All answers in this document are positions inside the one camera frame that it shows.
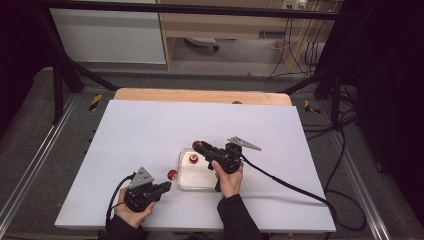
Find black metal frame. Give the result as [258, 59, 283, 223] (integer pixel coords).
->
[31, 0, 359, 126]

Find white board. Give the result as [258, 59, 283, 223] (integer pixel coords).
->
[54, 99, 337, 233]

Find person's left hand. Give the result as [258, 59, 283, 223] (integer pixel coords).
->
[115, 186, 157, 230]

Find yellow black tape strip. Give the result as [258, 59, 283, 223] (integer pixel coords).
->
[303, 99, 322, 115]
[88, 93, 103, 112]

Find light wooden desk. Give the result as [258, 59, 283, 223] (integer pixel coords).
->
[156, 0, 344, 73]

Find left hand-held gripper cable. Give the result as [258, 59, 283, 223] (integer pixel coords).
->
[105, 172, 137, 232]

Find white chair base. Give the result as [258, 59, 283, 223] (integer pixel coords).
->
[184, 36, 221, 52]

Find white power strip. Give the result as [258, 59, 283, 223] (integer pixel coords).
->
[281, 0, 308, 11]

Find hanging black cables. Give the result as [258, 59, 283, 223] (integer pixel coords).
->
[266, 16, 334, 80]

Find person's right hand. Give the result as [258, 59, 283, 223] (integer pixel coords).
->
[211, 160, 245, 200]

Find hand-held gripper cable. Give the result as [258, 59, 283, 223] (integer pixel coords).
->
[239, 153, 368, 232]
[105, 172, 137, 232]

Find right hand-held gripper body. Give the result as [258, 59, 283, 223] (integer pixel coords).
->
[207, 135, 263, 175]

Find wooden table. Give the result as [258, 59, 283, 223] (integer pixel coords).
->
[113, 87, 293, 107]

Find right hand-held gripper cable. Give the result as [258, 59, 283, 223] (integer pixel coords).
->
[239, 153, 368, 232]

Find black floor cables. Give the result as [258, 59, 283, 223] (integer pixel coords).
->
[301, 83, 360, 141]

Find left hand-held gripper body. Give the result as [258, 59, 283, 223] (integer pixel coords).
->
[124, 166, 158, 213]

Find white cabinet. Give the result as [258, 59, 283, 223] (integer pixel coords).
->
[49, 0, 167, 65]

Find aluminium floor rail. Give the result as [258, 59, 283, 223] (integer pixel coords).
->
[0, 94, 80, 222]
[327, 131, 392, 240]

